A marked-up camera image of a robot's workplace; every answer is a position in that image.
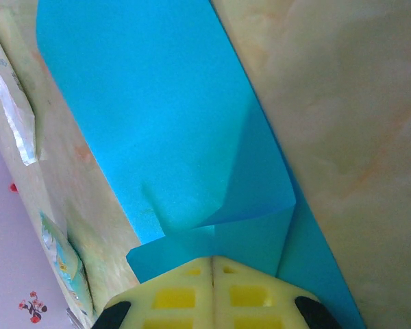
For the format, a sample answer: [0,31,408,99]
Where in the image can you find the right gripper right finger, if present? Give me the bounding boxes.
[212,255,340,329]

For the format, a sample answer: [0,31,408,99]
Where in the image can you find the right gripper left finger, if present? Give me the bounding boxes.
[91,255,214,329]

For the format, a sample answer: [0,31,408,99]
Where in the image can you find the teal cloth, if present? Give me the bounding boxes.
[36,0,368,329]

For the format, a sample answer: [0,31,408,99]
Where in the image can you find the blue printed plastic packet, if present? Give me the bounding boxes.
[39,210,95,318]

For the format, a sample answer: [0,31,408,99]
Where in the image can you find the clear plastic packet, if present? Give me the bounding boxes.
[0,8,49,168]

